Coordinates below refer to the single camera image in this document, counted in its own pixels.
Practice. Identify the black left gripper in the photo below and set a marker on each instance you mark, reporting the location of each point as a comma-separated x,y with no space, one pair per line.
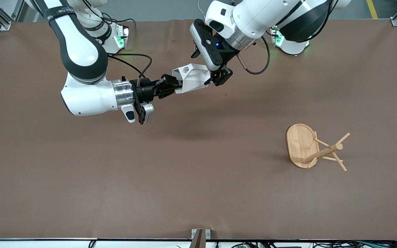
226,55

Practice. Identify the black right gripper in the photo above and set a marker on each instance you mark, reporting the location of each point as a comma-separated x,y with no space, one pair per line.
145,89

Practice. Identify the white angular cup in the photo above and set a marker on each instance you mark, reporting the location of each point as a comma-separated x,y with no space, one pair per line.
193,79

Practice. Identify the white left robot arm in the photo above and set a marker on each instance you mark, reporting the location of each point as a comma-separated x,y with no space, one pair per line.
271,17

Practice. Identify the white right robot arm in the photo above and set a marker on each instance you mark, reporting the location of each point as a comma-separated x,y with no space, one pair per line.
81,51

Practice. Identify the wooden cup rack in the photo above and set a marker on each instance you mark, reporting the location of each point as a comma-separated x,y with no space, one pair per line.
300,144

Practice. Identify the brown table cover sheet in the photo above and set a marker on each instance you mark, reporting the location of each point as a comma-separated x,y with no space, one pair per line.
184,172

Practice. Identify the grey metal mounting bracket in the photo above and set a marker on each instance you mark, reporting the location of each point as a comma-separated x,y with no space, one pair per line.
208,233

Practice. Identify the dark camera pole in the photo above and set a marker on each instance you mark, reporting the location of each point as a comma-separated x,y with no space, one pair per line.
198,241

